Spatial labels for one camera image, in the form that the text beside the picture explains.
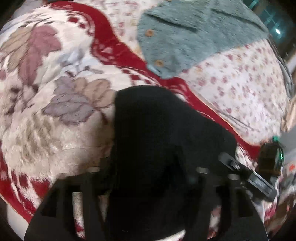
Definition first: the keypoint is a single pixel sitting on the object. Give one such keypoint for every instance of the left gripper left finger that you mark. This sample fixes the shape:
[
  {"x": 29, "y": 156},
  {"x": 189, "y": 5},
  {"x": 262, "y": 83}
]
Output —
[{"x": 70, "y": 210}]

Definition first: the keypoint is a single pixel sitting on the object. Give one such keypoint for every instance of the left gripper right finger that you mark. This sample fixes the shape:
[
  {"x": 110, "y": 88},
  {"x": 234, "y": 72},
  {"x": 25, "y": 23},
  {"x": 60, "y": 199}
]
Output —
[{"x": 239, "y": 219}]

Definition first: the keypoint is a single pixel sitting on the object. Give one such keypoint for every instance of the black pants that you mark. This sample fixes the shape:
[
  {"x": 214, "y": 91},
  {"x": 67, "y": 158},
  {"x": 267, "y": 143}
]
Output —
[{"x": 163, "y": 156}]

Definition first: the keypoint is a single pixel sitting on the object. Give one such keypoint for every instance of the beige curtain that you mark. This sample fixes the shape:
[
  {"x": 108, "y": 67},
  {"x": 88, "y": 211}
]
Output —
[{"x": 288, "y": 120}]

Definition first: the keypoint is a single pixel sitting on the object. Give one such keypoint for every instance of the white floral bed sheet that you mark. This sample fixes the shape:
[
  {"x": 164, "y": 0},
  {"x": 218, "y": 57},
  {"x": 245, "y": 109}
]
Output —
[{"x": 245, "y": 86}]

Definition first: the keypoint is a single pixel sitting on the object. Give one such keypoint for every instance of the green window grille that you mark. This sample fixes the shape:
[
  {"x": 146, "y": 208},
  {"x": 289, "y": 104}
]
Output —
[{"x": 279, "y": 17}]

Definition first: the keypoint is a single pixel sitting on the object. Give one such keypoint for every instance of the red floral plush blanket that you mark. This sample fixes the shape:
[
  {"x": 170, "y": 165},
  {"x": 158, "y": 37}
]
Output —
[{"x": 61, "y": 68}]

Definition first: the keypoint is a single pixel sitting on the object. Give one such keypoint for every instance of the teal fuzzy cardigan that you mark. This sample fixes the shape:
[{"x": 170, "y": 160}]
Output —
[{"x": 175, "y": 35}]

